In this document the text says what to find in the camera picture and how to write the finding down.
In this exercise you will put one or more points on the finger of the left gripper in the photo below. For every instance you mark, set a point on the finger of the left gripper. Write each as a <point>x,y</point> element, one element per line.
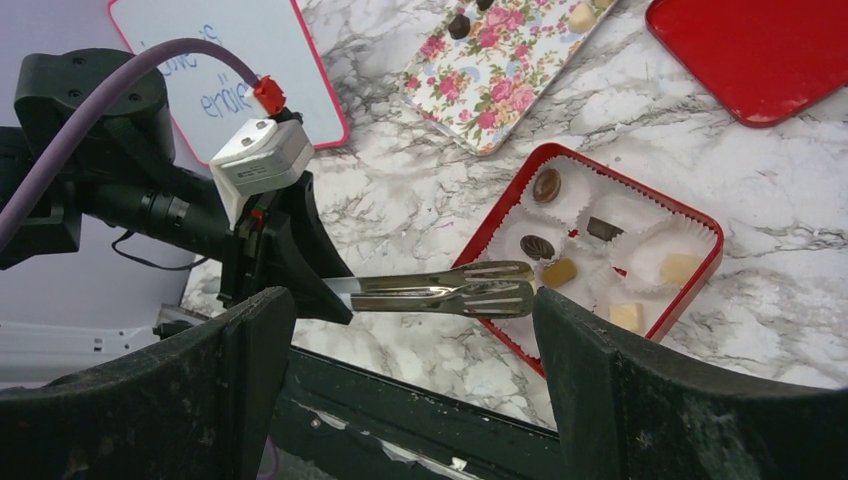
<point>280,241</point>

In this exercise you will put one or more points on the metal serving tongs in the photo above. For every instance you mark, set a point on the metal serving tongs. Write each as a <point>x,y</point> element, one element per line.
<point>502,289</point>

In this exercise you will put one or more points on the dark leaf oval chocolate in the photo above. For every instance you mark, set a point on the dark leaf oval chocolate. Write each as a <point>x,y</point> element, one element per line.
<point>537,248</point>

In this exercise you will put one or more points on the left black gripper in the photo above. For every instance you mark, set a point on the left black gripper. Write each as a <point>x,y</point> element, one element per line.
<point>122,172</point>

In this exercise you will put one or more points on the floral rectangular tray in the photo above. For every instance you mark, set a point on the floral rectangular tray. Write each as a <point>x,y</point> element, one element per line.
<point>481,69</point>

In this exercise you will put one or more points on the red tin lid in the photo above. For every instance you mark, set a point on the red tin lid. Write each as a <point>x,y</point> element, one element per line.
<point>763,61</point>

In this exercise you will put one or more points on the white square chocolate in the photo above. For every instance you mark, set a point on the white square chocolate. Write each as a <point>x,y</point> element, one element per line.
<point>628,316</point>
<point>678,268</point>

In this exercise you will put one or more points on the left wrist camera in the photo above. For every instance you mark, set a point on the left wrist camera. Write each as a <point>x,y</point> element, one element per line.
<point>261,157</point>

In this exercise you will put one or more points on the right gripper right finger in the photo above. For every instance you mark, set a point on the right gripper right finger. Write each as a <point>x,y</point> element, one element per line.
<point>628,408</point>

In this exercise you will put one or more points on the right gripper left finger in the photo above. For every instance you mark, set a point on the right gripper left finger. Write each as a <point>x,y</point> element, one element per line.
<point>197,405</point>

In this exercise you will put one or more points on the round brown chocolate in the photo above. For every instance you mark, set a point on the round brown chocolate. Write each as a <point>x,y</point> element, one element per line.
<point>547,186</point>

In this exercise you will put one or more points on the dark square chocolate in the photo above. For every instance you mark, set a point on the dark square chocolate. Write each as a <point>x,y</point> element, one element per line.
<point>602,230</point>

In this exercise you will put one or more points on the red chocolate box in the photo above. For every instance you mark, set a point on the red chocolate box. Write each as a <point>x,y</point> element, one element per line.
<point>625,270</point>

